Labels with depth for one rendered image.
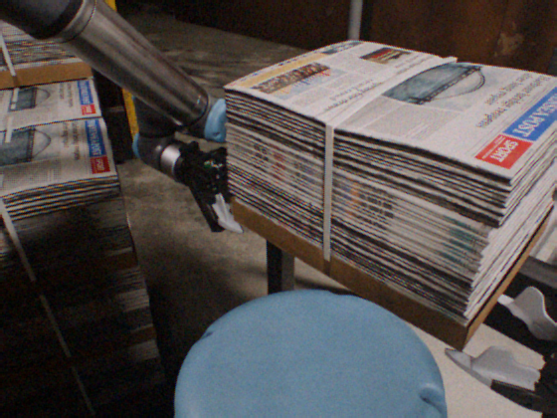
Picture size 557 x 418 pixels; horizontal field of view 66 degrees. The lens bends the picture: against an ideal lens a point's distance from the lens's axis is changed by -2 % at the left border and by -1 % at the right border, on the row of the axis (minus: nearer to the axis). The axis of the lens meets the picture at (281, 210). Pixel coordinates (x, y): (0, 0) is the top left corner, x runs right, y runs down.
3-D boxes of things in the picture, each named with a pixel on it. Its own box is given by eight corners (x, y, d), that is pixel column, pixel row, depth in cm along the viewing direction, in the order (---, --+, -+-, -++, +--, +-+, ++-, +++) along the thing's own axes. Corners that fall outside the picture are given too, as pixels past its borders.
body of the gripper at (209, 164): (211, 174, 70) (168, 152, 77) (219, 216, 76) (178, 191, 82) (245, 155, 75) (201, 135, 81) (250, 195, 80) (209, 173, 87)
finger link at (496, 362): (452, 323, 46) (547, 340, 44) (443, 355, 50) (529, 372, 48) (452, 347, 44) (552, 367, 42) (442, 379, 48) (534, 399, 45)
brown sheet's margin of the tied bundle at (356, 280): (345, 289, 57) (346, 264, 54) (447, 193, 73) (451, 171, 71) (462, 355, 47) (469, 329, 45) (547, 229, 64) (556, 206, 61)
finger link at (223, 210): (220, 214, 65) (207, 182, 72) (226, 243, 69) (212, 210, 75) (240, 208, 66) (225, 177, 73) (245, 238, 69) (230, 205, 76)
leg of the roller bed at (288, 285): (268, 389, 132) (262, 205, 94) (280, 377, 136) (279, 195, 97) (280, 401, 129) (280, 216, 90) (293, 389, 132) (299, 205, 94)
